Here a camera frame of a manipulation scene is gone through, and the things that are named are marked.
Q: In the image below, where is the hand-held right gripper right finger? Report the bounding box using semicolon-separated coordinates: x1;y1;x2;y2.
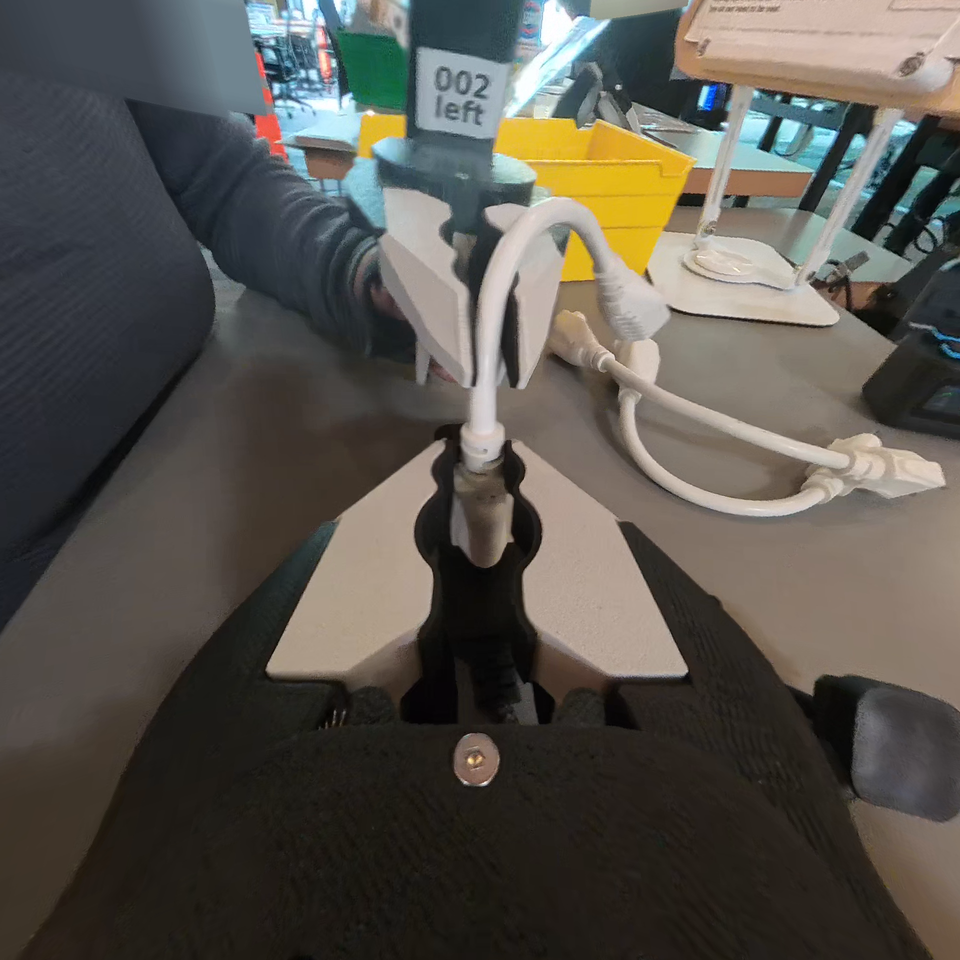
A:
504;441;691;720

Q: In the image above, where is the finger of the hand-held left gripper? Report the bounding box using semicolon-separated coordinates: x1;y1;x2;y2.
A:
377;187;481;390
483;204;565;391

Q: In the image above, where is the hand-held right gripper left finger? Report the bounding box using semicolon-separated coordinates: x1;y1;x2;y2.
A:
266;438;457;720

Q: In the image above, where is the white extension cord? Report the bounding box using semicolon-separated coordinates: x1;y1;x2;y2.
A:
448;198;672;569
615;337;856;519
551;311;945;500

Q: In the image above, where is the person's left forearm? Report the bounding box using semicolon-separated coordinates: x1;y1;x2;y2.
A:
127;101;380;342

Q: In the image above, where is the black angled plug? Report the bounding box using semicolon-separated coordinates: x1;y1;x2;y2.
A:
813;673;960;822

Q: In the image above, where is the person's left hand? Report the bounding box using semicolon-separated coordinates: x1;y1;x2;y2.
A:
354;238;417;357

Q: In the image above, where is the green bin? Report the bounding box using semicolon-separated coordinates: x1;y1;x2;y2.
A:
333;26;414;114

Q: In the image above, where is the yellow plastic bin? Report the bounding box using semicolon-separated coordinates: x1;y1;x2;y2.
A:
358;112;697;282

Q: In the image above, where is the white board stand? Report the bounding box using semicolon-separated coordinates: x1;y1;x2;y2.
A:
646;82;931;327

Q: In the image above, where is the orange traffic cone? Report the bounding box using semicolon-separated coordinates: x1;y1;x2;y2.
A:
255;52;290;159

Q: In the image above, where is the wooden-edged table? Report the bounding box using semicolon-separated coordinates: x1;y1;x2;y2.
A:
678;127;815;200

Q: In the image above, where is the person's torso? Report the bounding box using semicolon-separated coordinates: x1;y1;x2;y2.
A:
0;71;216;631

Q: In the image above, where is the printed instruction sheet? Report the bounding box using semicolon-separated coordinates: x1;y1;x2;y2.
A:
684;0;960;80

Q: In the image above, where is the black battery charging case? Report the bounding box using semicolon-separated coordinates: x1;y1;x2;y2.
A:
862;258;960;432

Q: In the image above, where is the black braided cable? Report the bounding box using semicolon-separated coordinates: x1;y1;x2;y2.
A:
813;251;871;301

